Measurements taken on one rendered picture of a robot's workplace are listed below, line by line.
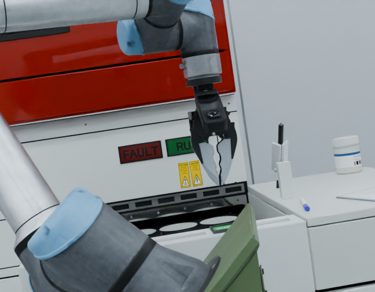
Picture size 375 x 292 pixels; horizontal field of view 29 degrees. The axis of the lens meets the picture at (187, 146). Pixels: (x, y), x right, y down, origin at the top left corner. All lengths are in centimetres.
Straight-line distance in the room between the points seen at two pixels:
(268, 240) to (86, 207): 50
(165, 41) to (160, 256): 50
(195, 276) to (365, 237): 54
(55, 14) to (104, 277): 44
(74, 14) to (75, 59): 74
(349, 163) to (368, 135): 171
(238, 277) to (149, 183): 109
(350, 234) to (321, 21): 228
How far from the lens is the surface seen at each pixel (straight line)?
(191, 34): 139
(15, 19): 118
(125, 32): 136
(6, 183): 117
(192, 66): 140
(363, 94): 368
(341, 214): 144
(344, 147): 198
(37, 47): 194
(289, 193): 169
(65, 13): 120
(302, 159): 359
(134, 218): 199
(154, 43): 136
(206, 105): 136
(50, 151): 199
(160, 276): 98
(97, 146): 198
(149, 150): 198
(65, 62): 194
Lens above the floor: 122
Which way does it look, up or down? 4 degrees down
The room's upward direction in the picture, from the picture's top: 8 degrees counter-clockwise
